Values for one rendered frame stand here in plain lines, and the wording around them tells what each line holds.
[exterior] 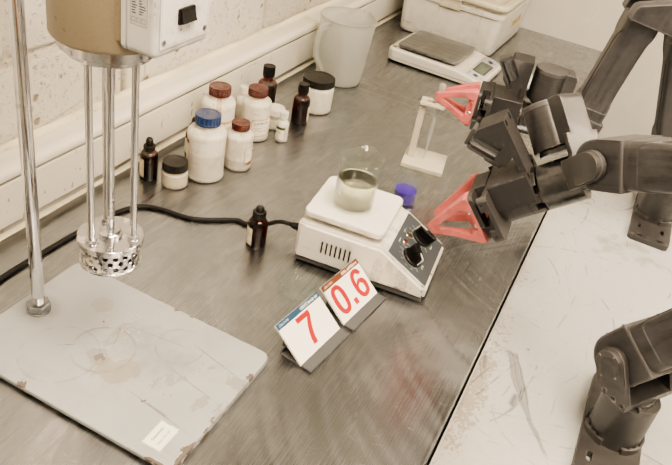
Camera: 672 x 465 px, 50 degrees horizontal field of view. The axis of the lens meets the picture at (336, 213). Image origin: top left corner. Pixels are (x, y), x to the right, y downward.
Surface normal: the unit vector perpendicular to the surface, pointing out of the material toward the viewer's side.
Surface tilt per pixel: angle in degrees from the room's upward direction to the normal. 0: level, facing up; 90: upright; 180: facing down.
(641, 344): 89
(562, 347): 0
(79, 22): 90
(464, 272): 0
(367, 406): 0
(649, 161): 82
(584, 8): 90
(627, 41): 99
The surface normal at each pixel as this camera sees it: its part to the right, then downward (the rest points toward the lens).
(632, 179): -0.87, 0.18
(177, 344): 0.17, -0.83
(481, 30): -0.46, 0.47
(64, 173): 0.89, 0.37
